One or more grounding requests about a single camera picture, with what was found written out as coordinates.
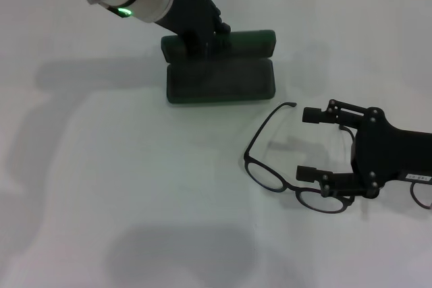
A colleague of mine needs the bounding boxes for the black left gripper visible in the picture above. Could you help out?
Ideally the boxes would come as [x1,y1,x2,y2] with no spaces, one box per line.
[153,0,232,60]

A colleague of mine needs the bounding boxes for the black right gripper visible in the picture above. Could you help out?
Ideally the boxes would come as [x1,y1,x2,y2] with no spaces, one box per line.
[295,98,432,200]

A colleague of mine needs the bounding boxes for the green glasses case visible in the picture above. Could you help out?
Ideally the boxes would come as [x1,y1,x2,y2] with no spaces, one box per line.
[160,29,278,105]

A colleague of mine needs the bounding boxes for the black frame glasses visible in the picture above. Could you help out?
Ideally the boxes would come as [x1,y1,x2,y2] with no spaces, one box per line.
[242,101,358,215]

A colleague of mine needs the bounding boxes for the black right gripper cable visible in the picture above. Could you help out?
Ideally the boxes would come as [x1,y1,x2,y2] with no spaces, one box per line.
[409,181,432,210]

